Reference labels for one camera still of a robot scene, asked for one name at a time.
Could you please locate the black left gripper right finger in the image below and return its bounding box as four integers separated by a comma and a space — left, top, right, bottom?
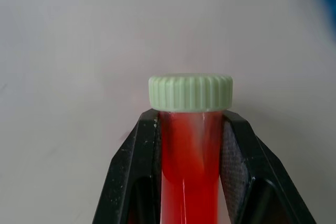
218, 110, 318, 224

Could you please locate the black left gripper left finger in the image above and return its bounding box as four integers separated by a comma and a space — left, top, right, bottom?
91, 110, 163, 224

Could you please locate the red test tube green cap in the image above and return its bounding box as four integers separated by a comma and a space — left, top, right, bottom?
148, 72, 234, 224

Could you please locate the blue test tube rack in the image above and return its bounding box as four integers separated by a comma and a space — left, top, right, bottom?
309, 0, 336, 49

